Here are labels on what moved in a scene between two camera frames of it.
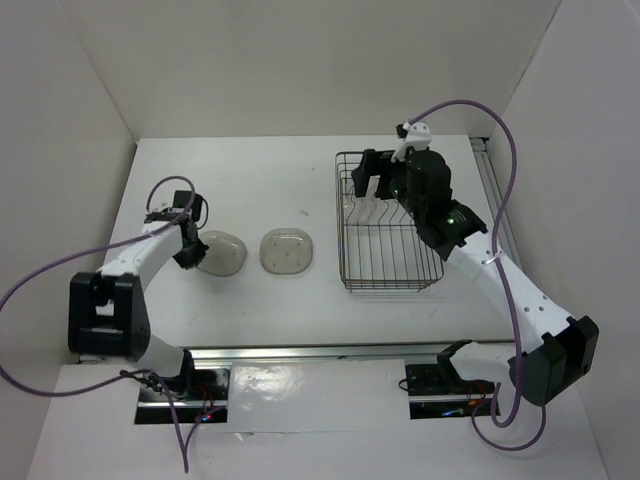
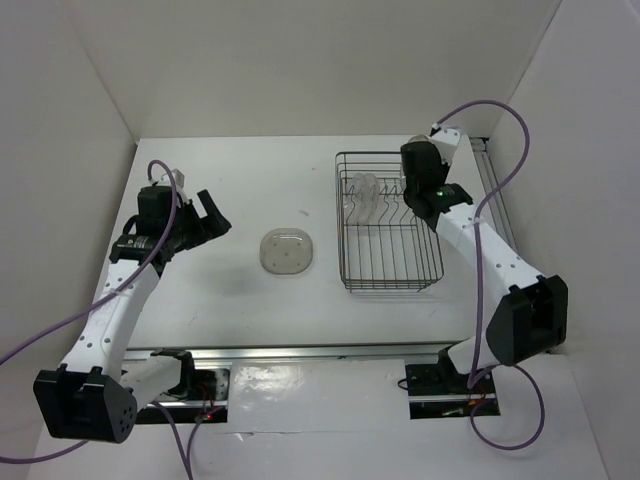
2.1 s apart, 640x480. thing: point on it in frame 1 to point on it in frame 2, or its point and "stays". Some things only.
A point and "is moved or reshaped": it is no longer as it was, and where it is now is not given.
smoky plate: [225, 256] is moved or reshaped
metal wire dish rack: [380, 249] stays
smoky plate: [286, 251] stays
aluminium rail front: [316, 354] stays
